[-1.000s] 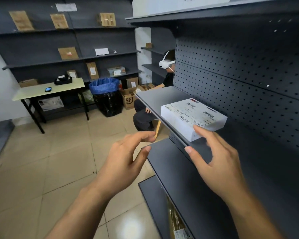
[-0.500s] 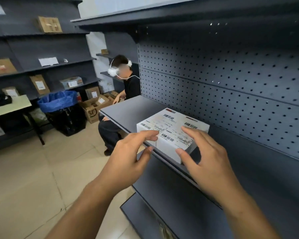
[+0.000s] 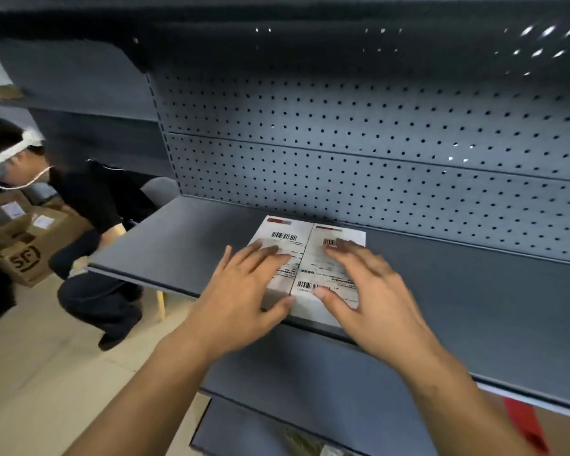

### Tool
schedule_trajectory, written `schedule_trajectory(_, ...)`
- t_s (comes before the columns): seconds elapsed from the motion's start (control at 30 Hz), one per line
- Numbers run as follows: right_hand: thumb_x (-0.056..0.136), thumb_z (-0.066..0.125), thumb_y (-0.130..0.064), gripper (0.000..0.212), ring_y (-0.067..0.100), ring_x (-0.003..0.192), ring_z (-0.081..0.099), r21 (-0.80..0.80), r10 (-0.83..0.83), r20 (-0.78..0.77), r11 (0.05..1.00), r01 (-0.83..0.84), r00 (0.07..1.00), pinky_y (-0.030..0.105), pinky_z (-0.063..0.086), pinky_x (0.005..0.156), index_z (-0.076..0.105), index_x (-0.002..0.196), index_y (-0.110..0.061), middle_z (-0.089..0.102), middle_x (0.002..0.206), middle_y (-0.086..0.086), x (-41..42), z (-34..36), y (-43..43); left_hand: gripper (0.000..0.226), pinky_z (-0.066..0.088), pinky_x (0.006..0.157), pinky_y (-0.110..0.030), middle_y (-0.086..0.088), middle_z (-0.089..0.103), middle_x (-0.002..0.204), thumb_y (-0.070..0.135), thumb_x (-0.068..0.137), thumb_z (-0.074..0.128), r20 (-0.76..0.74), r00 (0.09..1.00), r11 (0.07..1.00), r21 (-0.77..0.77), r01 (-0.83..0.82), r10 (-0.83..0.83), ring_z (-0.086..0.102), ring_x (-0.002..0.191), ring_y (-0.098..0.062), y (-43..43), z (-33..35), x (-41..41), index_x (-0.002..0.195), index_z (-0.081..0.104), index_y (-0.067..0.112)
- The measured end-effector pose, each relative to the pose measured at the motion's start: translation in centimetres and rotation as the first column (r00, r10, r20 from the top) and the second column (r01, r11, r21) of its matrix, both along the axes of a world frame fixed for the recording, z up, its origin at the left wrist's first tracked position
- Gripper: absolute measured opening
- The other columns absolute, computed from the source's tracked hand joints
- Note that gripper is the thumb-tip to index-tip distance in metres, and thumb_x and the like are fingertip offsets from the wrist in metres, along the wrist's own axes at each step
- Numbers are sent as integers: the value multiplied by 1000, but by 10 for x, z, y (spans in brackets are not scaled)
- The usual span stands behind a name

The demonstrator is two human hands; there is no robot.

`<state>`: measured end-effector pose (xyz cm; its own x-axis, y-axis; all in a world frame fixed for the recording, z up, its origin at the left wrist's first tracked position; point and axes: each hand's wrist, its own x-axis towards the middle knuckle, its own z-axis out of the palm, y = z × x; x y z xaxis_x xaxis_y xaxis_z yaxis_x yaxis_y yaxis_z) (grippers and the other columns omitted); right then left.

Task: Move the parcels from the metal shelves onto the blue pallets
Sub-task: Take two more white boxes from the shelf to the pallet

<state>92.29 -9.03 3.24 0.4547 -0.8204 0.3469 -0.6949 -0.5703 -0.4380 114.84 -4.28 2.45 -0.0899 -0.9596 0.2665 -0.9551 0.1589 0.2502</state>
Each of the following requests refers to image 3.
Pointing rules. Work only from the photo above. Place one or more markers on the person's left hand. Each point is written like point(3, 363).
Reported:
point(233, 313)

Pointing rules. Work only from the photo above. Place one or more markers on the brown carton white label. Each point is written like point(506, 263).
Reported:
point(9, 208)

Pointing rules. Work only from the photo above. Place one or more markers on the brown box red label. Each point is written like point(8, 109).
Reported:
point(565, 432)

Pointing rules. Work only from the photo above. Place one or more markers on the small gold packet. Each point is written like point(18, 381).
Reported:
point(309, 444)

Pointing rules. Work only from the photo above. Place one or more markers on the person's right forearm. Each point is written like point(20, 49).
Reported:
point(470, 413)

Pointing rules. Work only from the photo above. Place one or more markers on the white headset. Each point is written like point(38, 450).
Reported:
point(28, 137)

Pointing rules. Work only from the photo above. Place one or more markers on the open cardboard carton black logo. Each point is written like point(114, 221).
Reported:
point(33, 251)

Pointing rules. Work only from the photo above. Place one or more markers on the white box red grey label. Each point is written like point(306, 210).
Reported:
point(349, 233)

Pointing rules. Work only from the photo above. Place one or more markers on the grey metal shelving unit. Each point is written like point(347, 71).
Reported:
point(313, 151)

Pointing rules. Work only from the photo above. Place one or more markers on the tiny brown box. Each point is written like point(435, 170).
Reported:
point(8, 92)

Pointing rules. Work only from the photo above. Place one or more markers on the large white box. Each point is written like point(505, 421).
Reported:
point(280, 230)

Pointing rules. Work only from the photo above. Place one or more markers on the person's right hand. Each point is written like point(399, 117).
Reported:
point(389, 322)

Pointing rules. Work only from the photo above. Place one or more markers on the person's left forearm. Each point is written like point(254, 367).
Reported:
point(138, 403)

